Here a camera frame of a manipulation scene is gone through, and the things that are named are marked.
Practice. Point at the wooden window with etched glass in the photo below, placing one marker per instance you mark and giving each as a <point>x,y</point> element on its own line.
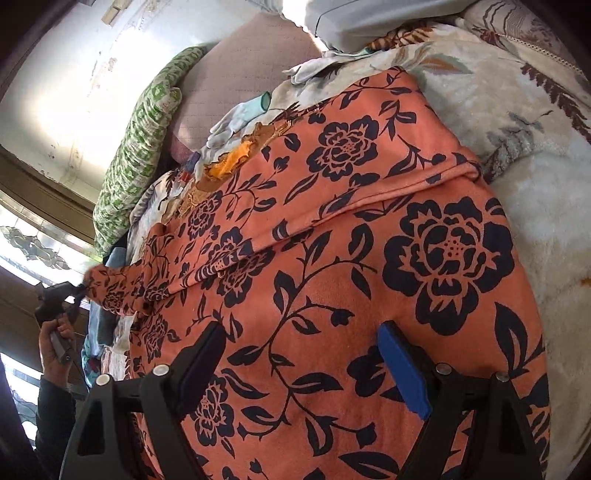
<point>32,240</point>

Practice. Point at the pink checked pillow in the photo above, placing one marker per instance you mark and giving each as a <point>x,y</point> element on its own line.
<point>231,74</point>

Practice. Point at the orange black floral garment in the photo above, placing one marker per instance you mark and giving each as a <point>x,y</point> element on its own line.
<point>351,258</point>

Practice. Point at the person's left forearm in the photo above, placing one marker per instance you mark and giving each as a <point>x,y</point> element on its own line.
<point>55,424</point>

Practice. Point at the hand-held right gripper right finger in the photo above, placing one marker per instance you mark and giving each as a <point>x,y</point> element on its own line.
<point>404,369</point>

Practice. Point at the green white patterned pillow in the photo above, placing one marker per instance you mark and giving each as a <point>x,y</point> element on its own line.
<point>138,152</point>

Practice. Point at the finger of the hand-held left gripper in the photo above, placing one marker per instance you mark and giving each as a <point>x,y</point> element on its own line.
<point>79,293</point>

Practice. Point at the pale blue pillow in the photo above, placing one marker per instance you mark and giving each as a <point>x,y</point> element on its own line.
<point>369,23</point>

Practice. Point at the cream leaf print blanket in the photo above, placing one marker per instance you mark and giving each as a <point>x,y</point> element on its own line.
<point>508,115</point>

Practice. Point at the blue folded cloth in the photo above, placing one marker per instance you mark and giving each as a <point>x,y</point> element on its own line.
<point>99,327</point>

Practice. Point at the small red blue cloth item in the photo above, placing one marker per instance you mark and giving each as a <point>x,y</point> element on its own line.
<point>189,167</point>

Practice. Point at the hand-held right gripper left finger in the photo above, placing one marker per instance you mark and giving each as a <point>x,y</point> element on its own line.
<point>203,360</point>

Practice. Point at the person's left hand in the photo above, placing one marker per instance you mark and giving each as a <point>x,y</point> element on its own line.
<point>51,355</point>

